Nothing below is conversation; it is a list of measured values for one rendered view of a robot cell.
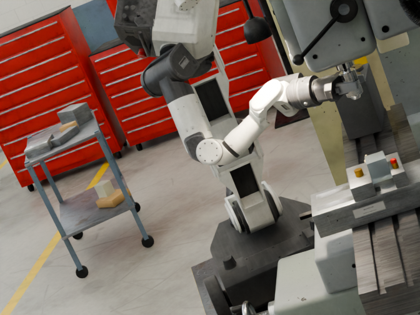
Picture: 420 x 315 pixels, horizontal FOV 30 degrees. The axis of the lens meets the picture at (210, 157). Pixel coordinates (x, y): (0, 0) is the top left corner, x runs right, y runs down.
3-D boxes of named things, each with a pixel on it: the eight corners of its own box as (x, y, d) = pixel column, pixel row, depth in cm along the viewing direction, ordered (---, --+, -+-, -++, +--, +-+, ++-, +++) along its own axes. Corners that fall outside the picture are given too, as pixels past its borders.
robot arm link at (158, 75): (156, 110, 239) (139, 70, 240) (175, 107, 245) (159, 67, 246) (180, 95, 231) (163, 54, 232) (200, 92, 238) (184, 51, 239)
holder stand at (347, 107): (348, 140, 270) (329, 88, 264) (352, 119, 290) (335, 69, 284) (382, 130, 266) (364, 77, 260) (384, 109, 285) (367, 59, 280)
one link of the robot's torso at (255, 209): (232, 224, 317) (194, 131, 290) (277, 204, 318) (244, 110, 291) (244, 247, 304) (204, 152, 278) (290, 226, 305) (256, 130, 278)
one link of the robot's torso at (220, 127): (212, 165, 296) (163, 51, 287) (255, 147, 297) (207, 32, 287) (217, 173, 281) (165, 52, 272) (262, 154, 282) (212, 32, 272)
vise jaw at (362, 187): (354, 202, 205) (349, 189, 204) (350, 180, 219) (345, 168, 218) (377, 195, 204) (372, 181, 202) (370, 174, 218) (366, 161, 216)
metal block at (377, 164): (373, 184, 207) (366, 164, 206) (371, 175, 213) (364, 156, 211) (392, 177, 206) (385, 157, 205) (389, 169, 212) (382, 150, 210)
